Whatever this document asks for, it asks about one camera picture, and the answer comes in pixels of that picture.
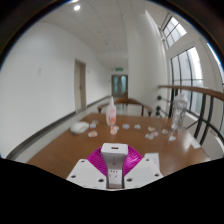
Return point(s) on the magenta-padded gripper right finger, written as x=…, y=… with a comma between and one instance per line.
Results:
x=143, y=171

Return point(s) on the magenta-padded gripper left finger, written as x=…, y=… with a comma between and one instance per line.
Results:
x=85, y=171

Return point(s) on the white charger block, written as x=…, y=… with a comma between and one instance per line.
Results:
x=114, y=150

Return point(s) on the white power strip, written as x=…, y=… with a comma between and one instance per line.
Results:
x=152, y=160

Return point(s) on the small colourful sticker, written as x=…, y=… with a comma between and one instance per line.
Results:
x=96, y=122
x=137, y=126
x=154, y=133
x=164, y=131
x=149, y=136
x=116, y=127
x=172, y=138
x=126, y=126
x=93, y=125
x=151, y=128
x=92, y=133
x=113, y=131

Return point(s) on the white computer mouse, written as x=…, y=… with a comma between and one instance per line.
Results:
x=79, y=127

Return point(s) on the white bottle with orange label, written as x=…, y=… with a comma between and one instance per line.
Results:
x=111, y=115

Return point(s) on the clear plastic tumbler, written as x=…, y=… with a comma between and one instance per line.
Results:
x=179, y=111

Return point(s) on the wooden chair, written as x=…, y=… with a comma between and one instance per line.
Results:
x=126, y=101

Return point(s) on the beige side door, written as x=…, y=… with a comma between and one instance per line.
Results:
x=80, y=86

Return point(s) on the glazed double door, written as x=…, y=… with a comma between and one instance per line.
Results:
x=119, y=85

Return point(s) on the wooden handrail with black bars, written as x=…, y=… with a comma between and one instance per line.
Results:
x=200, y=90

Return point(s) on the green exit sign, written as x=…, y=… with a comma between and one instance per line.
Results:
x=119, y=69

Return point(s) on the tall gridded window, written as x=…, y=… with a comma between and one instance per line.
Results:
x=186, y=71

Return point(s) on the small high window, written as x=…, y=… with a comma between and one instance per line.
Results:
x=173, y=30

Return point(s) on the round ceiling light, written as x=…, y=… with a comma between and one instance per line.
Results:
x=77, y=7

